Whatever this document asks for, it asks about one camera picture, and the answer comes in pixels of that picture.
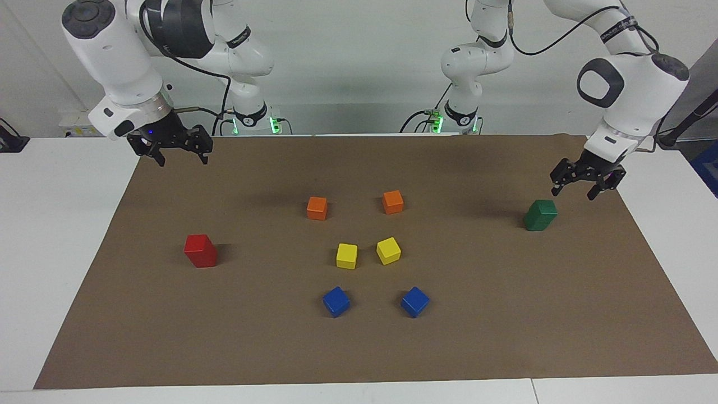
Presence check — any white power strip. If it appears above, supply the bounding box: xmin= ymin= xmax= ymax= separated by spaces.
xmin=59 ymin=109 xmax=113 ymax=137

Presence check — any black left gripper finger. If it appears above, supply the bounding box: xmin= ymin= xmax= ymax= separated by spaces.
xmin=587 ymin=171 xmax=625 ymax=201
xmin=550 ymin=159 xmax=578 ymax=197

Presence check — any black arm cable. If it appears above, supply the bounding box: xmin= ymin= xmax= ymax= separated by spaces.
xmin=140 ymin=11 xmax=232 ymax=135
xmin=508 ymin=0 xmax=660 ymax=57

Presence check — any brown paper mat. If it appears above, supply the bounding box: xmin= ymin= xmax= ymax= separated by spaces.
xmin=34 ymin=135 xmax=718 ymax=389

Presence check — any black clamp mount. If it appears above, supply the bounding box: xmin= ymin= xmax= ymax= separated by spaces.
xmin=0 ymin=118 xmax=30 ymax=153

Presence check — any yellow wooden cube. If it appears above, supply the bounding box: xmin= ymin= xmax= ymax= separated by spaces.
xmin=376 ymin=237 xmax=402 ymax=265
xmin=336 ymin=243 xmax=358 ymax=270

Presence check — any black base cable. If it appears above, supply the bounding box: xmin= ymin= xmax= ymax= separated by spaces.
xmin=399 ymin=84 xmax=452 ymax=134

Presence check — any blue crate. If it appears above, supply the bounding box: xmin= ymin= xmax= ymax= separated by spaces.
xmin=690 ymin=140 xmax=718 ymax=198

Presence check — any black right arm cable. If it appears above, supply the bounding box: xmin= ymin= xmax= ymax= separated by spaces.
xmin=140 ymin=11 xmax=232 ymax=135

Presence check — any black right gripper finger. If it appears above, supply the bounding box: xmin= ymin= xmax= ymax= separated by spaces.
xmin=191 ymin=125 xmax=214 ymax=165
xmin=128 ymin=137 xmax=166 ymax=167

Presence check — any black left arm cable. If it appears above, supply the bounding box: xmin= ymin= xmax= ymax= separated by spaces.
xmin=508 ymin=0 xmax=660 ymax=57

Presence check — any blue wooden cube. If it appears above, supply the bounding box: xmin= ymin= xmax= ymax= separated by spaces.
xmin=401 ymin=286 xmax=430 ymax=319
xmin=323 ymin=286 xmax=351 ymax=318

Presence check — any black stand leg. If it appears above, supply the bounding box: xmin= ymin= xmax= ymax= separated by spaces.
xmin=653 ymin=90 xmax=718 ymax=149

